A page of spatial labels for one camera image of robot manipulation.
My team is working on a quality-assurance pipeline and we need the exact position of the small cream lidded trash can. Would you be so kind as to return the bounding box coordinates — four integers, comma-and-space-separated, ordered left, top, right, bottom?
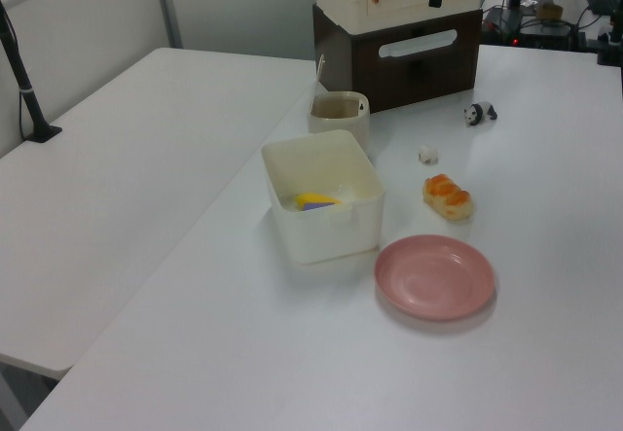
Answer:
306, 54, 372, 154

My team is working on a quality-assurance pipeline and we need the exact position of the open cream plastic storage bin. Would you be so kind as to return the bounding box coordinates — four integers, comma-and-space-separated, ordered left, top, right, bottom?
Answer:
260, 128, 387, 265

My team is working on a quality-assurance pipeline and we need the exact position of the dark brown drawer box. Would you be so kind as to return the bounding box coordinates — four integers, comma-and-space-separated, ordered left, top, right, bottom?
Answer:
311, 2, 484, 114

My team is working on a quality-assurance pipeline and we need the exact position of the small cardboard box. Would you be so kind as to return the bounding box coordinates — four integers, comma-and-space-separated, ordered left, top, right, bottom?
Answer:
533, 2, 565, 21

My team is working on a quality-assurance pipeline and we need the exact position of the small panda figurine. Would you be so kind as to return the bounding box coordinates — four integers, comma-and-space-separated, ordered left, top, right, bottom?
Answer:
462, 101, 499, 128

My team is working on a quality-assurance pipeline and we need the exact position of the toy bread with orange glaze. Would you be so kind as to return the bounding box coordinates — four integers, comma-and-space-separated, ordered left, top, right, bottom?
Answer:
421, 173, 475, 221

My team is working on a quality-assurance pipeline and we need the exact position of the purple and yellow block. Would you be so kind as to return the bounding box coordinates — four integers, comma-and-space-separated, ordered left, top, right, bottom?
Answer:
295, 192, 344, 213

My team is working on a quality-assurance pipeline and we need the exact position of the pink plastic plate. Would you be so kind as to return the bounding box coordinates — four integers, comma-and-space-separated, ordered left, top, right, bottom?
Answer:
373, 234, 498, 323

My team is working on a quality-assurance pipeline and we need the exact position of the white drawer handle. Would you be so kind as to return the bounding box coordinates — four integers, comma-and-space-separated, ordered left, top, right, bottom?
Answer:
378, 28, 460, 59

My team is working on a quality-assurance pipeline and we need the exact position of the black desk clamp mount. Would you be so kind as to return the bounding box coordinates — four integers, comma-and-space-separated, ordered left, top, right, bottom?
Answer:
595, 6, 623, 68

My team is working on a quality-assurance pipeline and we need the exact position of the black camera stand pole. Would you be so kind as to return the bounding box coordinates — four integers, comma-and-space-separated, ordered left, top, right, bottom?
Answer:
0, 0, 64, 146

